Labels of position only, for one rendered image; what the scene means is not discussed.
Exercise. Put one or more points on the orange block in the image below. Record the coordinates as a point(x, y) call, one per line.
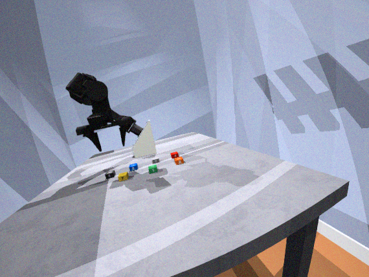
point(178, 160)

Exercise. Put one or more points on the blue block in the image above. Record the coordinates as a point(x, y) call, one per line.
point(133, 167)

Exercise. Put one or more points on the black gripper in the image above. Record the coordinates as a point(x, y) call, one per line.
point(87, 131)

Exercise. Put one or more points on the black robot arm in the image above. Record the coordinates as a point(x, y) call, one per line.
point(85, 89)

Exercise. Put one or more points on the red block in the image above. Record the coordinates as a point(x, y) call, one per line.
point(174, 155)

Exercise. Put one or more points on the green block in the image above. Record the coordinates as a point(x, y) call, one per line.
point(152, 169)

